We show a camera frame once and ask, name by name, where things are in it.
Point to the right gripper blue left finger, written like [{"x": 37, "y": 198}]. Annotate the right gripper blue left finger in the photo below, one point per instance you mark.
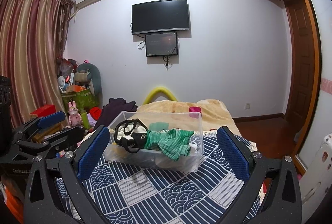
[{"x": 90, "y": 151}]

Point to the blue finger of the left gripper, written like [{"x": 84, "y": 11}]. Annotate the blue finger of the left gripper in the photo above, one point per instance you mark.
[
  {"x": 40, "y": 123},
  {"x": 56, "y": 143}
]

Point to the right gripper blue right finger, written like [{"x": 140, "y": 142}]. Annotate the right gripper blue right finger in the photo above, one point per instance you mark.
[{"x": 236, "y": 152}]

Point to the black chain-trimmed fabric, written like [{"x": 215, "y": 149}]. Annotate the black chain-trimmed fabric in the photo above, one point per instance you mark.
[{"x": 131, "y": 134}]

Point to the green knit cloth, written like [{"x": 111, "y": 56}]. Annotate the green knit cloth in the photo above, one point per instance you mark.
[{"x": 173, "y": 143}]

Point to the clear plastic storage box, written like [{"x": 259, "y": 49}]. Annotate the clear plastic storage box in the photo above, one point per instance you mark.
[{"x": 155, "y": 158}]

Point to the red gift box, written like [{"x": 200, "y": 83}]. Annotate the red gift box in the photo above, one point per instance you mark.
[{"x": 43, "y": 111}]

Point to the pink bunny plush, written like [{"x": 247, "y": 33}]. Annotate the pink bunny plush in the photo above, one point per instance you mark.
[{"x": 75, "y": 118}]

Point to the red plush item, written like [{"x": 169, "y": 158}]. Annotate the red plush item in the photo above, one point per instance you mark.
[{"x": 95, "y": 113}]

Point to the green storage box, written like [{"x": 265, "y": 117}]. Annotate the green storage box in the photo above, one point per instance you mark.
[{"x": 84, "y": 100}]

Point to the dark purple garment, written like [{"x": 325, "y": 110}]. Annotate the dark purple garment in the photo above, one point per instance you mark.
[{"x": 113, "y": 109}]

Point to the blue white patterned bedspread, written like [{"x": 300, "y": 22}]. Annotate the blue white patterned bedspread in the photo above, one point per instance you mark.
[{"x": 130, "y": 194}]

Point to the grey green plush toy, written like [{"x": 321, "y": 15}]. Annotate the grey green plush toy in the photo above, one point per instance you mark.
[{"x": 88, "y": 74}]

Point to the beige plush blanket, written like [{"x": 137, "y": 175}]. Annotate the beige plush blanket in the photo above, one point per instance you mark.
[{"x": 214, "y": 113}]

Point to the yellow curved pillow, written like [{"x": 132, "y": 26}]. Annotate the yellow curved pillow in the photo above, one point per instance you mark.
[{"x": 159, "y": 91}]

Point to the striped brown curtain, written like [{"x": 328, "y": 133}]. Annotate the striped brown curtain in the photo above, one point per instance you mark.
[{"x": 33, "y": 38}]

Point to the brown wooden door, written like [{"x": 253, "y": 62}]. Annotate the brown wooden door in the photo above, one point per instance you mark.
[{"x": 302, "y": 88}]

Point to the white wardrobe sliding door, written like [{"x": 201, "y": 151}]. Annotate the white wardrobe sliding door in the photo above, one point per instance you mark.
[{"x": 315, "y": 185}]

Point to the small black wall monitor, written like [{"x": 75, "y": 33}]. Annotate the small black wall monitor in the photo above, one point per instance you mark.
[{"x": 161, "y": 44}]

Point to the black wall television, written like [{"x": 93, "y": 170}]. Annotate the black wall television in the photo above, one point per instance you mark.
[{"x": 159, "y": 16}]

